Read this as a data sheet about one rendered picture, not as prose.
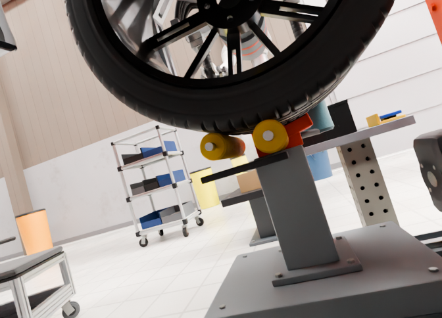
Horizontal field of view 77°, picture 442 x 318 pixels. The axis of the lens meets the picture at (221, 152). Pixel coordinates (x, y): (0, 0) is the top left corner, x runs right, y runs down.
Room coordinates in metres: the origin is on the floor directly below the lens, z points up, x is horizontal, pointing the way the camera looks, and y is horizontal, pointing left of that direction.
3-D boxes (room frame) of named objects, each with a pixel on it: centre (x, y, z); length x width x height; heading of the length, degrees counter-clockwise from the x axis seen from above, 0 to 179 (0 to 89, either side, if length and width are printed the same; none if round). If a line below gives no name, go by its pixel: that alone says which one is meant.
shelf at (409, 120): (1.03, -0.44, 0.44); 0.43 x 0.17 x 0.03; 76
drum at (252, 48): (0.82, -0.17, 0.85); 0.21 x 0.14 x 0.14; 166
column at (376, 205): (1.02, -0.47, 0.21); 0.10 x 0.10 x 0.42; 76
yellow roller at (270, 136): (0.59, -0.12, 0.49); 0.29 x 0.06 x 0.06; 166
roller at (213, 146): (0.68, -0.02, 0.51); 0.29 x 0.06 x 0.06; 166
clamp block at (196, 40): (0.99, -0.04, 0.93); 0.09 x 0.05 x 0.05; 166
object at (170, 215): (2.63, 0.65, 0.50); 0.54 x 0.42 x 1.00; 76
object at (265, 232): (1.72, -0.22, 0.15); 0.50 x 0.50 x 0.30; 76
